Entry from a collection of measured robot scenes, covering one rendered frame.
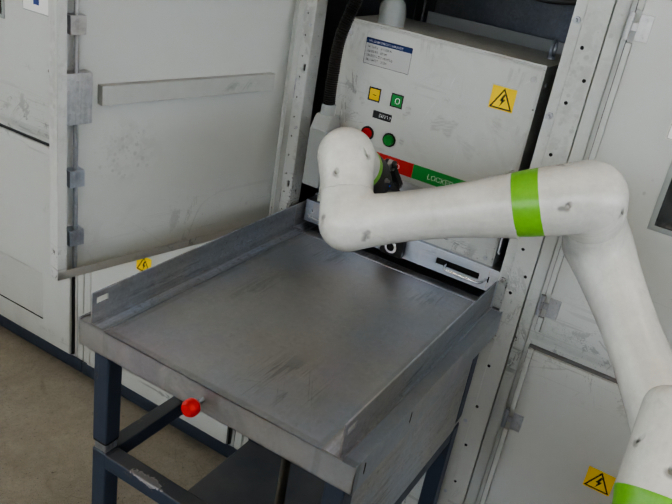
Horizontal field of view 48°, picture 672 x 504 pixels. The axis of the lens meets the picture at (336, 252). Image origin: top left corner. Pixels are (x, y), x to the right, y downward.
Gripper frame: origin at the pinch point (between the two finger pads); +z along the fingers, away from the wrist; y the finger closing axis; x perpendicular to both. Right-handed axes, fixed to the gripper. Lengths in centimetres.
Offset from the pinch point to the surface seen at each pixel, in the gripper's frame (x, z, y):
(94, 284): -99, 34, 54
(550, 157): 30.4, -7.5, -18.4
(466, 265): 18.1, 11.1, 7.2
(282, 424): 14, -46, 48
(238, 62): -40.4, -22.0, -14.5
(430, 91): -0.7, -6.0, -25.2
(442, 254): 11.7, 11.0, 6.9
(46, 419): -95, 34, 100
